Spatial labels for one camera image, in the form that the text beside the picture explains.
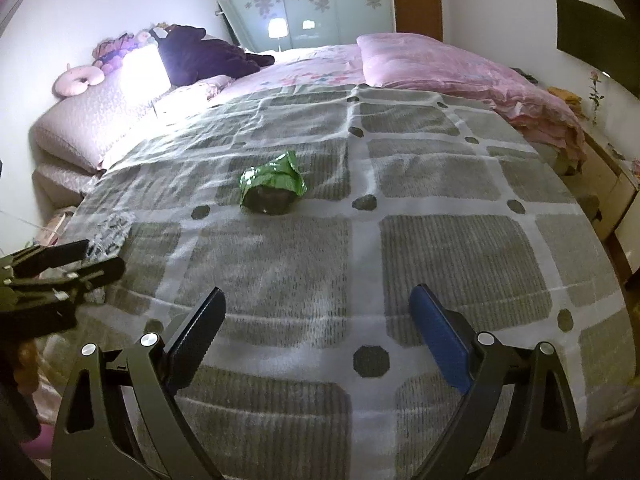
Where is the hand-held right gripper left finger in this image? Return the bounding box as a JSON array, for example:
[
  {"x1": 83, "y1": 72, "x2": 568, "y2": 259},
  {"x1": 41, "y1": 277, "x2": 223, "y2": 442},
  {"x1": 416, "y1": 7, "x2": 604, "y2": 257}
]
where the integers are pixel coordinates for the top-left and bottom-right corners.
[{"x1": 50, "y1": 286, "x2": 227, "y2": 480}]

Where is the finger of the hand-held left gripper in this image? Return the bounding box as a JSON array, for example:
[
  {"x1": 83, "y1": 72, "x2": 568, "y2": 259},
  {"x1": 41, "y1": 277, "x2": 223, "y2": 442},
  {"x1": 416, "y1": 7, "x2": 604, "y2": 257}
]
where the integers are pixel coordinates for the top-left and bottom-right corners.
[
  {"x1": 10, "y1": 257, "x2": 126, "y2": 307},
  {"x1": 11, "y1": 240, "x2": 90, "y2": 279}
]

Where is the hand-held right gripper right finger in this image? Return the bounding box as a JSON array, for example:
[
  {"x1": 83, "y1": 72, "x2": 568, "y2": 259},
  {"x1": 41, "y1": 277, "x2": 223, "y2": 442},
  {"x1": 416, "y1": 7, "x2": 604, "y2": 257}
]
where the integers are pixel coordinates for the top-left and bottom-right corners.
[{"x1": 409, "y1": 284, "x2": 585, "y2": 480}]

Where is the grey patterned wrapper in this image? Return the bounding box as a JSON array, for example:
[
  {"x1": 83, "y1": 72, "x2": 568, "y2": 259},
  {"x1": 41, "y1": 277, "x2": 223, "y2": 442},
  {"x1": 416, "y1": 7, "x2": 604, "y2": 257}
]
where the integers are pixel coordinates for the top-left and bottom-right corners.
[{"x1": 87, "y1": 212, "x2": 133, "y2": 261}]

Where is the green foil wrapper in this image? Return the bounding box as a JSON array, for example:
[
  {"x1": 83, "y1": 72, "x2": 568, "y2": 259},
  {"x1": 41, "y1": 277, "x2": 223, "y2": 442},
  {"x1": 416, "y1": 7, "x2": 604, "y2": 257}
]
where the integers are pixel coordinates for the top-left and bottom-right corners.
[{"x1": 240, "y1": 150, "x2": 306, "y2": 216}]

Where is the grey checked blanket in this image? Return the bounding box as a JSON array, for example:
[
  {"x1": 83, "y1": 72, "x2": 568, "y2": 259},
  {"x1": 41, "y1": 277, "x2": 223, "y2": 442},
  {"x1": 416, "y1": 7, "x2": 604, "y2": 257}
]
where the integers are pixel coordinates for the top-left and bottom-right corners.
[{"x1": 35, "y1": 85, "x2": 638, "y2": 480}]

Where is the bed with brown quilted mattress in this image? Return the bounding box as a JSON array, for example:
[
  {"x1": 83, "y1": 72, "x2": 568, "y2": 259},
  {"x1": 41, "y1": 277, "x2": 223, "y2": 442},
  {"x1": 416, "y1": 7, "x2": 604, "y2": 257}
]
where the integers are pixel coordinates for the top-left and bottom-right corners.
[{"x1": 31, "y1": 75, "x2": 211, "y2": 211}]

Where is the pink plush neck pillow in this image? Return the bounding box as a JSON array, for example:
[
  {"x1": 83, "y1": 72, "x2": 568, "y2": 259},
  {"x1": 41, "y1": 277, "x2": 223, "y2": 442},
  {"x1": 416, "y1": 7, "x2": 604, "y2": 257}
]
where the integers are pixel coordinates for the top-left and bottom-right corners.
[{"x1": 54, "y1": 64, "x2": 105, "y2": 98}]

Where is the white shade table lamp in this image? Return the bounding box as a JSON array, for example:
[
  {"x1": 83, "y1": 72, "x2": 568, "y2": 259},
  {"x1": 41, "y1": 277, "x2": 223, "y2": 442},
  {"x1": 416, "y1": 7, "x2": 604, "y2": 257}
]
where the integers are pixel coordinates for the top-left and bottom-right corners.
[{"x1": 120, "y1": 42, "x2": 171, "y2": 106}]

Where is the pile of colourful stuffed toys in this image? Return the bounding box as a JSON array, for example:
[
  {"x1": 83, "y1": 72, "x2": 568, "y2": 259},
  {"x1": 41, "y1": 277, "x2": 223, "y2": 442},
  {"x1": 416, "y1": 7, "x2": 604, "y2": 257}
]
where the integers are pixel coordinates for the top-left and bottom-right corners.
[{"x1": 91, "y1": 24, "x2": 166, "y2": 73}]

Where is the light wooden dresser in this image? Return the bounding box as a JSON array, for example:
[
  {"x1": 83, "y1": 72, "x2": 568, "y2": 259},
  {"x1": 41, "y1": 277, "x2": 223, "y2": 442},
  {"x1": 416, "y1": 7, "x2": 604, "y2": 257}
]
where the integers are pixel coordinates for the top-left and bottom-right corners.
[{"x1": 560, "y1": 125, "x2": 640, "y2": 281}]

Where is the dark purple plush toy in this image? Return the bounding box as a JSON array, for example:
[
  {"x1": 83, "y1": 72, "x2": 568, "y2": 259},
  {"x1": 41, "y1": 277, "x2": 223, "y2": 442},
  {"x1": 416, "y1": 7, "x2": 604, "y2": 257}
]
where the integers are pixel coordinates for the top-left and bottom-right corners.
[{"x1": 150, "y1": 25, "x2": 276, "y2": 86}]

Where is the pink folded quilt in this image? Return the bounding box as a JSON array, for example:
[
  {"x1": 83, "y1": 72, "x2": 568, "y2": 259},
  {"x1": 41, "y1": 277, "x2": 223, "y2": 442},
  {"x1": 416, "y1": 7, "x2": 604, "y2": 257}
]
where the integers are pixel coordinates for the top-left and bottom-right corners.
[{"x1": 356, "y1": 32, "x2": 588, "y2": 173}]

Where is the orange cloth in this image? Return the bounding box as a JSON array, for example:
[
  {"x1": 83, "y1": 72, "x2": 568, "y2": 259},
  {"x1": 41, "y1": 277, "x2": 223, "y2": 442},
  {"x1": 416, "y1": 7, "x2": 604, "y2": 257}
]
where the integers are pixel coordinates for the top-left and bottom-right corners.
[{"x1": 547, "y1": 86, "x2": 583, "y2": 109}]

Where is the pink flower stem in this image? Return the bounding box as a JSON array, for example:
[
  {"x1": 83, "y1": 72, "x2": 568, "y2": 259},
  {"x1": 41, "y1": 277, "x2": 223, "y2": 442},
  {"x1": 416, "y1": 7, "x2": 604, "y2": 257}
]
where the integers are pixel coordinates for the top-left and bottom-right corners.
[{"x1": 587, "y1": 71, "x2": 604, "y2": 126}]

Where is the wardrobe with floral sliding doors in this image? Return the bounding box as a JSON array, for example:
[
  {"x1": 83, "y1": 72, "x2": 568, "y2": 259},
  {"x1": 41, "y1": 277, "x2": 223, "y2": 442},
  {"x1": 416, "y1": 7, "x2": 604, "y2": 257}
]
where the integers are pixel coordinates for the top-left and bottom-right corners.
[{"x1": 217, "y1": 0, "x2": 397, "y2": 53}]

